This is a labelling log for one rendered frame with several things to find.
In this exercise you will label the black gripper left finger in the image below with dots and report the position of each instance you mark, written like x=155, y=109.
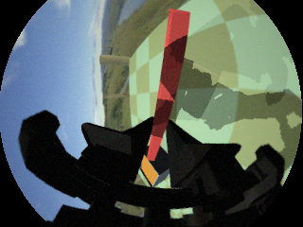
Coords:
x=131, y=143

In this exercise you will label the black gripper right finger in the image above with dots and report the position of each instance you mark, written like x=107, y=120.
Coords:
x=186, y=153

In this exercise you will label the red box lid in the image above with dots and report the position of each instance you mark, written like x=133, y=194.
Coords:
x=174, y=54

